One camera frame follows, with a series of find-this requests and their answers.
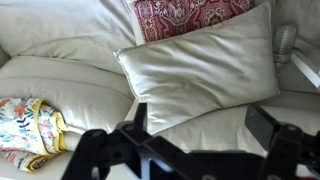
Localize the red patterned pillow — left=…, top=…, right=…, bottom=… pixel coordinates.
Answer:
left=124, top=0, right=255, bottom=46

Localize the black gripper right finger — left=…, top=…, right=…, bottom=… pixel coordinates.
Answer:
left=244, top=103, right=320, bottom=180

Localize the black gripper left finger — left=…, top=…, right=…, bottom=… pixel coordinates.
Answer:
left=61, top=103, right=208, bottom=180

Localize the floral cloth with yellow trim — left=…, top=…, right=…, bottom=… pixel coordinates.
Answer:
left=0, top=97, right=70, bottom=173

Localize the cream fabric sofa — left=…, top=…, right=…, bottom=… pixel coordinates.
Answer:
left=0, top=0, right=320, bottom=180

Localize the plain cream throw pillow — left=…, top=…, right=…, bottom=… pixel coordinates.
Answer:
left=113, top=1, right=281, bottom=136

